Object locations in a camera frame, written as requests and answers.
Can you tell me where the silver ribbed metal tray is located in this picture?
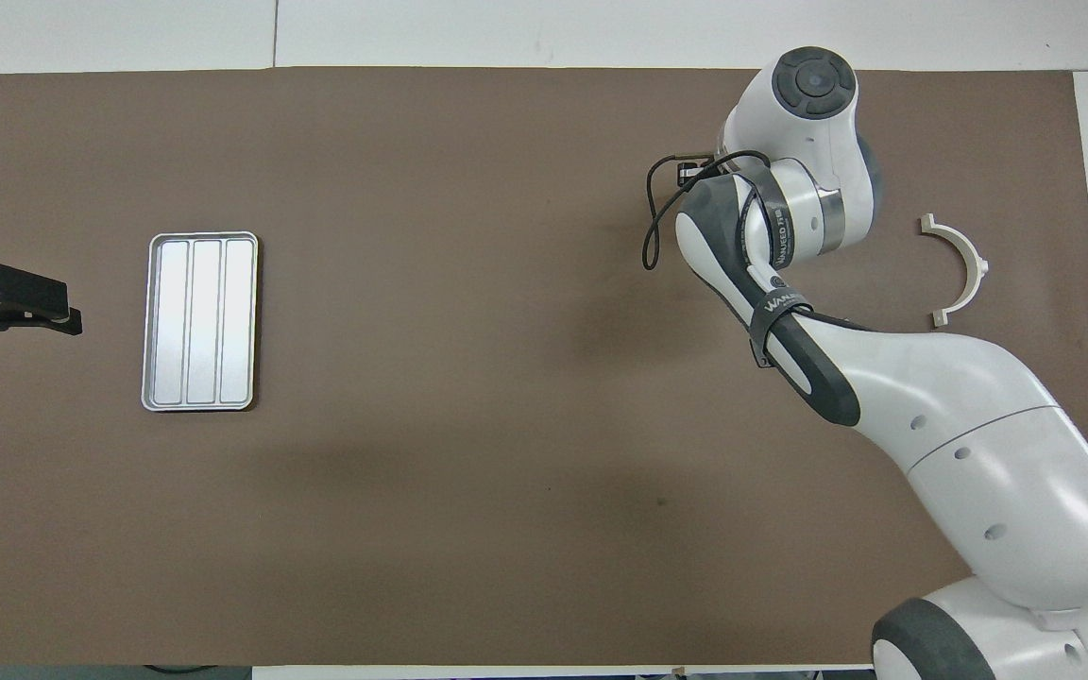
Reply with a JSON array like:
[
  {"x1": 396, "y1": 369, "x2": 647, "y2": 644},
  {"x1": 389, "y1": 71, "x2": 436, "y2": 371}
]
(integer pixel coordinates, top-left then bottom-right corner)
[{"x1": 141, "y1": 230, "x2": 260, "y2": 413}]

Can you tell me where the brown paper table mat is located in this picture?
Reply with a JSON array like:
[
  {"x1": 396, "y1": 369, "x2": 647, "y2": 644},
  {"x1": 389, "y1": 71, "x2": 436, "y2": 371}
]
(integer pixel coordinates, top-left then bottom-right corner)
[{"x1": 0, "y1": 66, "x2": 1088, "y2": 668}]

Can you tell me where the white semicircular plastic bracket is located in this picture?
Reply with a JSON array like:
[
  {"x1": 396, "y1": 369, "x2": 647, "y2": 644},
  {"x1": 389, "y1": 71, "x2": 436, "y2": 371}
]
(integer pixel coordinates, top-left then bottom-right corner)
[{"x1": 919, "y1": 213, "x2": 991, "y2": 330}]

